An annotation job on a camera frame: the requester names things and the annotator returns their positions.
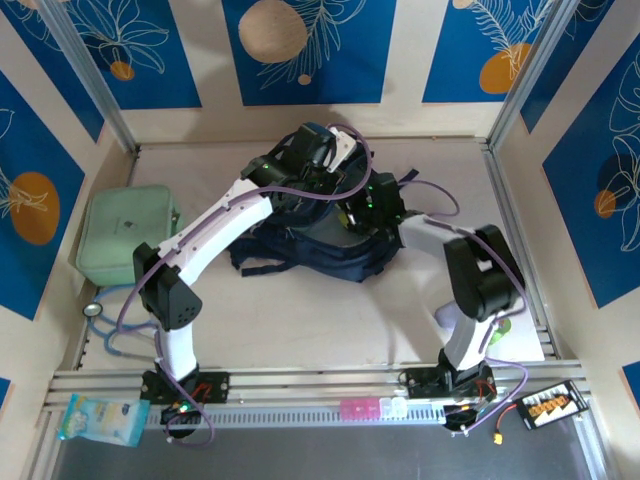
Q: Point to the yellow plug power lead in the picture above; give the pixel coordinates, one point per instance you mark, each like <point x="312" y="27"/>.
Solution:
<point x="496" y="439"/>

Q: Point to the mint green zip case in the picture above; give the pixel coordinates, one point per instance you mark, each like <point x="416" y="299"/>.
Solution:
<point x="120" y="235"/>

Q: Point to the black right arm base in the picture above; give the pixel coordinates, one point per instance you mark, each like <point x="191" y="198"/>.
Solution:
<point x="420" y="382"/>

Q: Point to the aluminium mounting rail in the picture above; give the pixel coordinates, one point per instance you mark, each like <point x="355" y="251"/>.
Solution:
<point x="310" y="381"/>

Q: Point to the black orange charger board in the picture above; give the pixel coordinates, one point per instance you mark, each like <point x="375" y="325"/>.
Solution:
<point x="550" y="406"/>

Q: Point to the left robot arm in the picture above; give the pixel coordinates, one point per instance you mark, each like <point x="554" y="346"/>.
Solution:
<point x="215" y="230"/>

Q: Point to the aluminium frame post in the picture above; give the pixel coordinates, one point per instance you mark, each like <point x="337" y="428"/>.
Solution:
<point x="95" y="85"/>
<point x="530" y="75"/>

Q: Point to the light blue stethoscope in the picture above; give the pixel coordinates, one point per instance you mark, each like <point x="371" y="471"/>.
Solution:
<point x="91" y="310"/>

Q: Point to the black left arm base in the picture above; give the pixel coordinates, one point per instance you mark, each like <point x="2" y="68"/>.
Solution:
<point x="217" y="387"/>

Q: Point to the blue wet wipes packet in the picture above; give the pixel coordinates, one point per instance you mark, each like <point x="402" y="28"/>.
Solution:
<point x="100" y="419"/>

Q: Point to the clear white pill box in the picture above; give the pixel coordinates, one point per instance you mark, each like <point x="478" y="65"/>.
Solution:
<point x="394" y="407"/>

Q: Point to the grey metal plate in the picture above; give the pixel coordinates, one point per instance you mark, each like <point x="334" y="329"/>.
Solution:
<point x="320" y="455"/>

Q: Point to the navy blue backpack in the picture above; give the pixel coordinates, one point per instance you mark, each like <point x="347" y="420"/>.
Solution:
<point x="320" y="255"/>

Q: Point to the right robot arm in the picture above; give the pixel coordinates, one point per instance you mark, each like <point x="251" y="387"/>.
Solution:
<point x="480" y="270"/>

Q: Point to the aluminium side rail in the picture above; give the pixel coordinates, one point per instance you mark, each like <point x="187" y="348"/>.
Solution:
<point x="502" y="190"/>

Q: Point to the white board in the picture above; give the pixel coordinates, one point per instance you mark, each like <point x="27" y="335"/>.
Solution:
<point x="525" y="345"/>

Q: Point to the pink pill box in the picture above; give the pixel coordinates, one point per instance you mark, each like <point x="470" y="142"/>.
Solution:
<point x="360" y="409"/>

